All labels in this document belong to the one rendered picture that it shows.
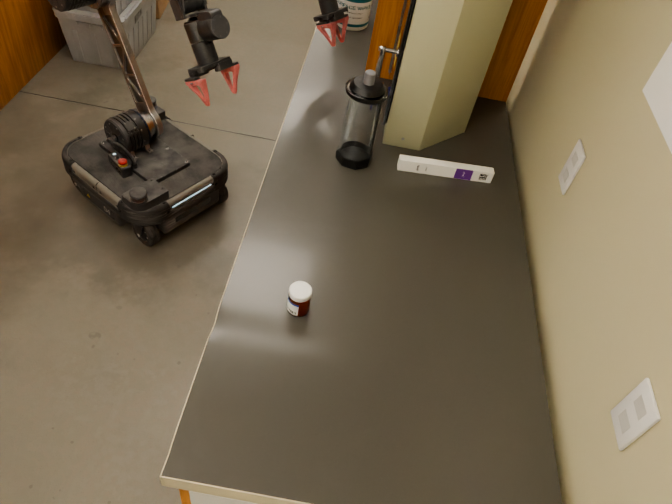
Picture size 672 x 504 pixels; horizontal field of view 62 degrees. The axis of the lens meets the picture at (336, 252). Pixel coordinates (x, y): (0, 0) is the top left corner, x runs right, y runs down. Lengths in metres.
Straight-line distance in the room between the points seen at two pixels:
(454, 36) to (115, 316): 1.64
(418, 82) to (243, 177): 1.55
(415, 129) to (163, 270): 1.33
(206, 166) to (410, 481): 1.88
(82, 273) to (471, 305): 1.73
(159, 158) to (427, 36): 1.50
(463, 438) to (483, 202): 0.70
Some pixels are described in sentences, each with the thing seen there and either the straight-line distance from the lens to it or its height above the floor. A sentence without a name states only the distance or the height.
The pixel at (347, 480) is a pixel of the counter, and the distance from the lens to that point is 1.05.
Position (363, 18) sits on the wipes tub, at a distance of 2.25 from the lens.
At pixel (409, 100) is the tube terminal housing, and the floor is 1.10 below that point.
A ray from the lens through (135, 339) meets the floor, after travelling 2.32.
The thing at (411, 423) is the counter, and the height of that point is 0.94.
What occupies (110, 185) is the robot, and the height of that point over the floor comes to 0.24.
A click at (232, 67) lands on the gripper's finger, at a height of 1.11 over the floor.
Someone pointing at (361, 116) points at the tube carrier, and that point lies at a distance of 1.46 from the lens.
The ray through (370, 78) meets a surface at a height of 1.20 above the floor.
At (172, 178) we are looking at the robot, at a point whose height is 0.24.
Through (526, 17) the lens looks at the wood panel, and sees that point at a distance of 1.92.
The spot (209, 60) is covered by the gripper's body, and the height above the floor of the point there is 1.14.
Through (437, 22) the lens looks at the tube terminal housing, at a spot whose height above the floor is 1.32.
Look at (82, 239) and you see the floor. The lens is 2.70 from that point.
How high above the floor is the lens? 1.91
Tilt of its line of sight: 47 degrees down
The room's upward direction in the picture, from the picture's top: 11 degrees clockwise
